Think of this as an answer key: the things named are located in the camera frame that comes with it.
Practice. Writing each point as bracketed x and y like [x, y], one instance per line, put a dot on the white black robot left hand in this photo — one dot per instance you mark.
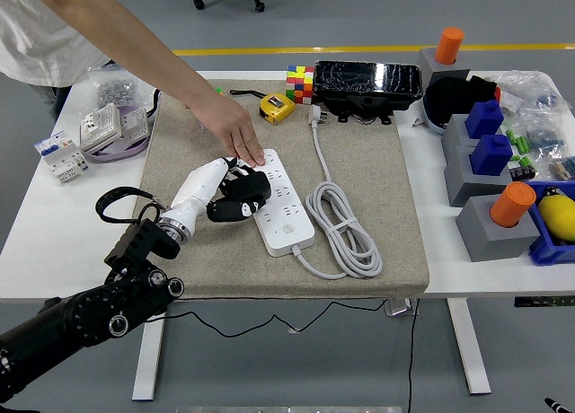
[195, 190]

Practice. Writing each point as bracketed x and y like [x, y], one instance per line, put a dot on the person's hand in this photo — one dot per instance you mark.
[231, 125]

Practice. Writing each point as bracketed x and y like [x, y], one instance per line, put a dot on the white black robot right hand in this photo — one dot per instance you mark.
[555, 406]

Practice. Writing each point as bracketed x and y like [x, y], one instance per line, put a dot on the black plug adapter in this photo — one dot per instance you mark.
[253, 186]

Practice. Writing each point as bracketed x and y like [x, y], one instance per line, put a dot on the white power strip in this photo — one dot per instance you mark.
[292, 242]

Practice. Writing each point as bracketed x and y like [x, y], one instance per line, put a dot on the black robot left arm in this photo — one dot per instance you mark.
[90, 314]

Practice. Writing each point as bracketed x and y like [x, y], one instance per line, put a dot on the person's forearm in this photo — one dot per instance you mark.
[135, 49]

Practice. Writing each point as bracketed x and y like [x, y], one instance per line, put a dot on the yellow tape measure grey clip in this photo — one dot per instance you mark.
[276, 108]

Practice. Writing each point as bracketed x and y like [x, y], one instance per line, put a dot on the purple tape roll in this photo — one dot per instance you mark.
[119, 153]

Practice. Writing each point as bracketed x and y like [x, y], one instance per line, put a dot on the grey-brown mat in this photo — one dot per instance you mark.
[247, 274]

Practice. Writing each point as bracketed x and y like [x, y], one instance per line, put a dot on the white table leg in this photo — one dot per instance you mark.
[148, 372]
[471, 354]

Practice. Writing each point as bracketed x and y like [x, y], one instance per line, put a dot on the black table control panel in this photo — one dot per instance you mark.
[543, 302]

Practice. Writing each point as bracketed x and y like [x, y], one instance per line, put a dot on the clear bag of metal nuts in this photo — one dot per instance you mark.
[114, 92]

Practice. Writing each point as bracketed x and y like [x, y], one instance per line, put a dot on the white blue circuit breaker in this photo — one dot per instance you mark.
[58, 155]

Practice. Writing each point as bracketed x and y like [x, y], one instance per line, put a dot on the black device cracked glossy top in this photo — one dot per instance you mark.
[366, 78]

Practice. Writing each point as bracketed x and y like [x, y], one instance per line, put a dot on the blue plastic bin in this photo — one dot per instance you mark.
[545, 251]

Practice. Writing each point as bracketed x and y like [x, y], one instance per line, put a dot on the grey block with hole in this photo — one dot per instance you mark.
[489, 247]
[462, 184]
[429, 65]
[453, 132]

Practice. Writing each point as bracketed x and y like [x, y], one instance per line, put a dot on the small metal clip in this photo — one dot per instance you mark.
[418, 123]

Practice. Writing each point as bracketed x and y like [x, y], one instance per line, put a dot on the yellow toy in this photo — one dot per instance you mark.
[559, 215]

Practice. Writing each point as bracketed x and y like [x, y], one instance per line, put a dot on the white blue round case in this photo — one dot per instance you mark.
[433, 125]

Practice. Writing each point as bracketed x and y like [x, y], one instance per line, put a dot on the orange cylinder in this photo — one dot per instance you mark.
[449, 47]
[512, 204]

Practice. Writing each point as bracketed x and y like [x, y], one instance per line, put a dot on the person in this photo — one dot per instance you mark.
[36, 40]

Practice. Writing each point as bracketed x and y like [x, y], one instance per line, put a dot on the black cloth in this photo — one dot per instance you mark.
[449, 99]

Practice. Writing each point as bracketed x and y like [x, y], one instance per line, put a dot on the black capacitor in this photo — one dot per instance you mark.
[523, 170]

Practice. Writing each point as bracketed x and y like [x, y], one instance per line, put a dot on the clear bag of brown parts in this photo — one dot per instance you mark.
[565, 168]

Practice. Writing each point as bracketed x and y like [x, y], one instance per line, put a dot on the small green cylinder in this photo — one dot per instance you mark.
[523, 144]
[510, 136]
[515, 161]

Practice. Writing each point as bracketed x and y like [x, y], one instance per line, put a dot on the blue block with knob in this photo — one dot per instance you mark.
[492, 155]
[484, 119]

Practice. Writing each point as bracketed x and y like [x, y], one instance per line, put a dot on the clear bag of blue parts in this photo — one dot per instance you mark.
[534, 90]
[545, 137]

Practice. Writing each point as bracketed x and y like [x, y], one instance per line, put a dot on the white wall socket panel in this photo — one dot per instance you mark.
[134, 123]
[99, 128]

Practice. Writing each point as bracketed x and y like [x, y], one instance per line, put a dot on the metal bracket under table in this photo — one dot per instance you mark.
[400, 307]

